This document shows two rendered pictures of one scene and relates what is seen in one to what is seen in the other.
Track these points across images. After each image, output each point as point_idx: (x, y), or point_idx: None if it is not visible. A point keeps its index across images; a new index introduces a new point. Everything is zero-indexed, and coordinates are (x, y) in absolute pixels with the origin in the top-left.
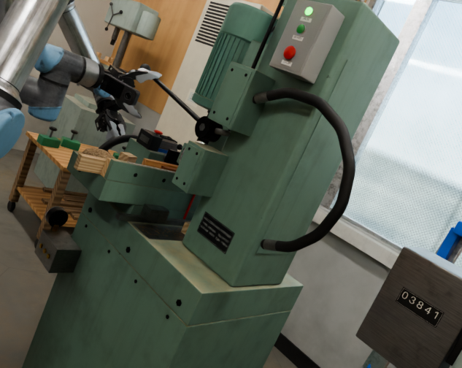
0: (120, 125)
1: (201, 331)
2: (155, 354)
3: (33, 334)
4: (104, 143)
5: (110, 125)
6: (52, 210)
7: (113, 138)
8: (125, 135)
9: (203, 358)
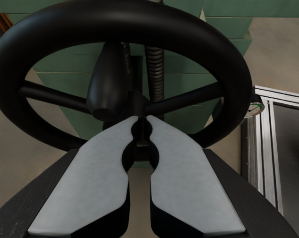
0: (94, 205)
1: None
2: None
3: (148, 229)
4: (249, 72)
5: (221, 171)
6: (261, 99)
7: (231, 43)
8: (187, 13)
9: None
